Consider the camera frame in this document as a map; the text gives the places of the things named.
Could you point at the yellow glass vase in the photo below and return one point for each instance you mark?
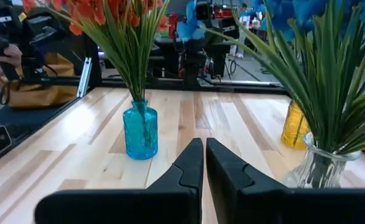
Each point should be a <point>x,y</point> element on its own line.
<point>292,127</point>

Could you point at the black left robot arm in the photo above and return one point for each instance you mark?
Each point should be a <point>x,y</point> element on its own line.
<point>194,59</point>

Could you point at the person's hand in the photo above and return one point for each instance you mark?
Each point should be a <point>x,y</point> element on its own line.
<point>12,54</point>

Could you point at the yellow-brown bag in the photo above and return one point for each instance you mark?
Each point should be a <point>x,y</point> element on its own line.
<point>39,96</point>

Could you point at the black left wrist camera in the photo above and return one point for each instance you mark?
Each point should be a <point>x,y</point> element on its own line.
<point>208,11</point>

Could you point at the blue glass vase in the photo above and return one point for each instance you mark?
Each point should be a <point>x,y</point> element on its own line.
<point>135,137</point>

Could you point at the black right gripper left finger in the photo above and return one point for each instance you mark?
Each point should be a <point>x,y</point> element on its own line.
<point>123,207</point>

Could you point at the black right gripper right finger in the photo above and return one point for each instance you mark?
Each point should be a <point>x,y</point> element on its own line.
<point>294,207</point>

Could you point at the black aluminium table frame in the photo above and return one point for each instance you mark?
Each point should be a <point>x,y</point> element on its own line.
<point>169,83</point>

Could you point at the black equipment stand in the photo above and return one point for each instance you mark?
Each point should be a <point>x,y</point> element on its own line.
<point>39,34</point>

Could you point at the clear glass vase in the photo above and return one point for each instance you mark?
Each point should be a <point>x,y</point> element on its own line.
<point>322,169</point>

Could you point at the orange artificial flower bunch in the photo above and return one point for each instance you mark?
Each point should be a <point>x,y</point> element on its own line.
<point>90,11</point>
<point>117,6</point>
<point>163,23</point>

